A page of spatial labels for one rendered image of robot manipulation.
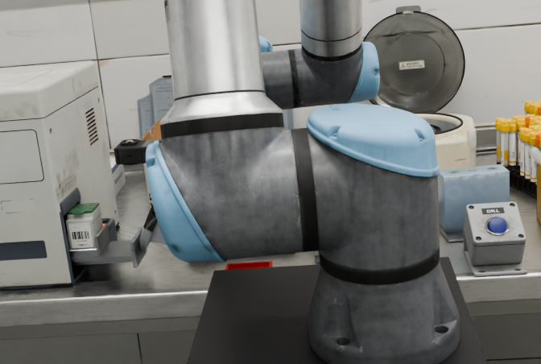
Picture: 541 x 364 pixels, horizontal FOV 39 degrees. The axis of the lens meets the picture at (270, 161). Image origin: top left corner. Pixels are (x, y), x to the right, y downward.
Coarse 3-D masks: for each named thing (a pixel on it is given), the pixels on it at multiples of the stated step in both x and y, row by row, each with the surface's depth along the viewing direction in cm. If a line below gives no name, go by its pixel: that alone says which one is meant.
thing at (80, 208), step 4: (76, 204) 116; (80, 204) 116; (84, 204) 116; (88, 204) 116; (92, 204) 116; (96, 204) 116; (72, 208) 115; (76, 208) 114; (80, 208) 114; (84, 208) 114; (88, 208) 114; (92, 208) 114; (96, 208) 115; (68, 212) 113; (72, 212) 113; (76, 212) 112; (80, 212) 112; (84, 212) 113; (88, 212) 113; (92, 212) 113
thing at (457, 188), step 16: (448, 176) 115; (464, 176) 115; (480, 176) 115; (496, 176) 116; (448, 192) 116; (464, 192) 116; (480, 192) 116; (496, 192) 116; (448, 208) 116; (464, 208) 117; (448, 224) 117; (464, 224) 117; (448, 240) 116
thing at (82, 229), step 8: (72, 216) 113; (80, 216) 113; (88, 216) 113; (96, 216) 114; (72, 224) 112; (80, 224) 112; (88, 224) 112; (96, 224) 114; (72, 232) 113; (80, 232) 113; (88, 232) 113; (96, 232) 114; (72, 240) 113; (80, 240) 113; (88, 240) 113; (72, 248) 114; (80, 248) 113; (88, 248) 113
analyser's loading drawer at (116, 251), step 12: (96, 240) 112; (108, 240) 118; (132, 240) 112; (72, 252) 113; (84, 252) 113; (96, 252) 113; (108, 252) 114; (120, 252) 114; (132, 252) 112; (72, 264) 114; (84, 264) 113
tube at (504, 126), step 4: (504, 120) 141; (508, 120) 141; (500, 124) 141; (504, 124) 141; (508, 124) 141; (500, 128) 141; (504, 128) 141; (508, 128) 141; (504, 132) 141; (504, 136) 141; (508, 136) 142; (504, 140) 141; (508, 140) 142; (504, 144) 142; (508, 144) 142; (504, 148) 142; (508, 148) 142; (504, 152) 142; (508, 152) 142; (504, 156) 142; (508, 156) 143; (504, 160) 143; (508, 160) 143; (504, 164) 143
